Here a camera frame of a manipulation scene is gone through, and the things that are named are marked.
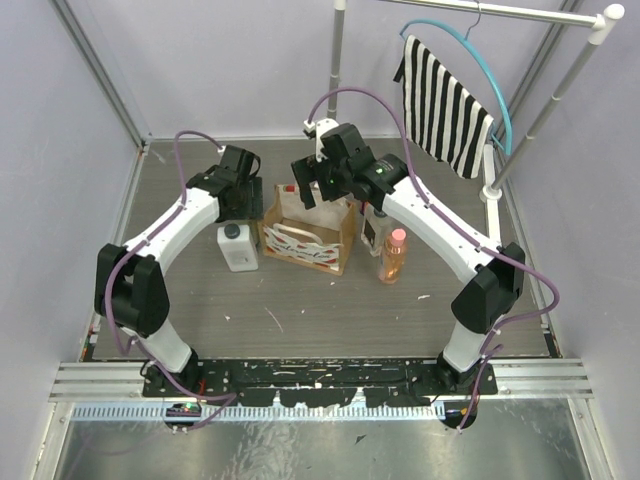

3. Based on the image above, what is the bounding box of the pink cap lotion bottle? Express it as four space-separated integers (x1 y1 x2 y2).
378 228 408 284

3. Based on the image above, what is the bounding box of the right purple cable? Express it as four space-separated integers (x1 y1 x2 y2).
303 87 560 436

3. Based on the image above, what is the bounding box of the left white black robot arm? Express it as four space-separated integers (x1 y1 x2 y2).
94 145 262 396

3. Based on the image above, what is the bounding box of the clear bottle grey cap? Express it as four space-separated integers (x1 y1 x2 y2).
361 202 393 257

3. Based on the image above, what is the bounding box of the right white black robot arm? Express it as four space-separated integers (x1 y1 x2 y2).
291 119 525 394

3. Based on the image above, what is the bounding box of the purple cable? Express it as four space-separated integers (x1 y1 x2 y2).
104 130 239 432
303 87 560 436

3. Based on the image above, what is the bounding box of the metal clothes rack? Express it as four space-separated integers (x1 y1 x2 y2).
315 0 626 251

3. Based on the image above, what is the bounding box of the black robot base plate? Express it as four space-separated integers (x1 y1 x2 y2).
173 358 498 408

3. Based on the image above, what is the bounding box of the black white striped cloth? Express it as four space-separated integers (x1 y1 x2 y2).
394 35 494 179

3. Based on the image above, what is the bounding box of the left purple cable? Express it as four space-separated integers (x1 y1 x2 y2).
104 130 239 432

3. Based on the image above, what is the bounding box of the slotted cable duct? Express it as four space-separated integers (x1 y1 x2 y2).
71 401 445 422

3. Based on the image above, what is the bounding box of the blue clothes hanger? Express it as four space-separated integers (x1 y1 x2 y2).
399 19 513 156

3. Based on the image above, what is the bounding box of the white bottle grey cap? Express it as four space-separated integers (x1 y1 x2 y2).
217 223 259 273

